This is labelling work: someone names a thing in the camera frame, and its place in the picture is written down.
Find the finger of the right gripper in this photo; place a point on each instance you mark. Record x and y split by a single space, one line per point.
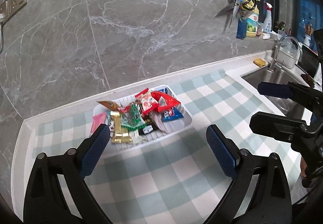
274 90
275 126

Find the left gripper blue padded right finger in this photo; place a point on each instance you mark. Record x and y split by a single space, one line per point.
224 149

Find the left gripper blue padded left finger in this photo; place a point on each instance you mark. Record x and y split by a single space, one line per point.
91 149

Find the gold snack bar wrapper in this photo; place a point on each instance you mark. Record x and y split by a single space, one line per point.
120 135

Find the pink snack bar wrapper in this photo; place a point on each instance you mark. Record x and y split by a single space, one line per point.
97 120

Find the green snack packet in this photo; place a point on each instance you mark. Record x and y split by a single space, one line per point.
131 117

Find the orange snack packet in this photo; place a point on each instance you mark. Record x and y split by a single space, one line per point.
113 106

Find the black sesame snack packet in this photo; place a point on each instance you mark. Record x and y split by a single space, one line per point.
149 127

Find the red white candy packet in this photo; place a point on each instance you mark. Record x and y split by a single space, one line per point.
147 102

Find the large red snack bag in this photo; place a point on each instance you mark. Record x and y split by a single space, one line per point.
165 101

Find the blue panda snack packet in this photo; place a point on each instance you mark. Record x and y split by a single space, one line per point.
109 121

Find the steel sink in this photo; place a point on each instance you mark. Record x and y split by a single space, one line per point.
289 107

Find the steel faucet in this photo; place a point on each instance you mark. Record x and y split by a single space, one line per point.
273 65

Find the yellow sponge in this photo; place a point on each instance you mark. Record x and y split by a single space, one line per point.
260 62

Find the checkered tablecloth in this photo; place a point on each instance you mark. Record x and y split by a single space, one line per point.
178 179

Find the white plastic tray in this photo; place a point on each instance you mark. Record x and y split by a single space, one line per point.
166 129

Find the white spray bottle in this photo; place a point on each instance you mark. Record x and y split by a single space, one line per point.
267 23

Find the dish soap bottle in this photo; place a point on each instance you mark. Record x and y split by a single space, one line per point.
250 13

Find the wall power socket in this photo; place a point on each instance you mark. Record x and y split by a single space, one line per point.
10 8

